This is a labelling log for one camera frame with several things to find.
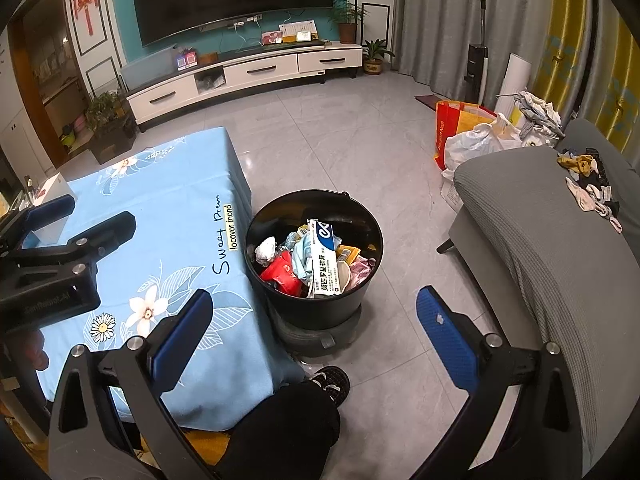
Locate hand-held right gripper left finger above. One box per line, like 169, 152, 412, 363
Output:
47, 288, 221, 480

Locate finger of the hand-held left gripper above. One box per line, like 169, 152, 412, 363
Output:
0, 194, 76, 252
30, 211, 137, 273

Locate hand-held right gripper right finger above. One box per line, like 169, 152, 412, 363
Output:
410, 285, 586, 480

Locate black bucket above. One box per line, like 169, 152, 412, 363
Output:
246, 189, 384, 331

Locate pink plastic packet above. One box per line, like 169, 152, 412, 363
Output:
347, 256, 376, 288

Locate red pack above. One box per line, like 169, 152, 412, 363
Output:
260, 251, 303, 295

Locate white paper cup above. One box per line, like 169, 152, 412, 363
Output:
334, 260, 353, 293

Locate white tissue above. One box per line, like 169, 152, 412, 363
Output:
254, 236, 278, 266

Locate light blue cloth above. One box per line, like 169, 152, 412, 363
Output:
280, 232, 313, 281

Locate white and blue medicine box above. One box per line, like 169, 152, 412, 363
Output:
306, 218, 346, 298

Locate yellow cushion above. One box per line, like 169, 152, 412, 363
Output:
187, 427, 241, 463

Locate potted plants by doorway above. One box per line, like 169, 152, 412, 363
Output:
85, 90, 138, 163

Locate black patterned shoe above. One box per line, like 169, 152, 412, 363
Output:
312, 366, 351, 408

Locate person's leg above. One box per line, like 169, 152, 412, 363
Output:
177, 382, 341, 480

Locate grey sofa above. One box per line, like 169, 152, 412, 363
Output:
447, 119, 640, 480

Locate white television cabinet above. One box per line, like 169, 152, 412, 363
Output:
125, 40, 363, 128

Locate large white plastic bag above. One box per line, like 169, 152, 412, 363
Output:
442, 120, 523, 181

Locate pile of socks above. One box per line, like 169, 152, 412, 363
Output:
557, 147, 623, 233

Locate red and yellow shopping bag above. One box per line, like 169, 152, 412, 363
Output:
434, 100, 498, 171

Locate dark door mat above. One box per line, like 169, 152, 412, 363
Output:
414, 92, 453, 111

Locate pile of pale clothes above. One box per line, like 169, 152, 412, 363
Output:
497, 91, 566, 148

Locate white roll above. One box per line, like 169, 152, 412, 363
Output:
497, 52, 532, 116

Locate upright floor washer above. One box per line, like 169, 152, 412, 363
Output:
462, 0, 490, 106

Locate picture frames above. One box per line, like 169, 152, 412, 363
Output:
261, 20, 319, 45

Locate small potted plant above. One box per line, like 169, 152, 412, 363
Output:
361, 39, 396, 76

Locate tall potted plant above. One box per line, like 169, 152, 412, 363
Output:
327, 0, 368, 45

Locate grey curtain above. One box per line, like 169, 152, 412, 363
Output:
385, 0, 566, 126

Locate yellow patterned curtain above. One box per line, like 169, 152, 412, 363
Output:
530, 0, 640, 171

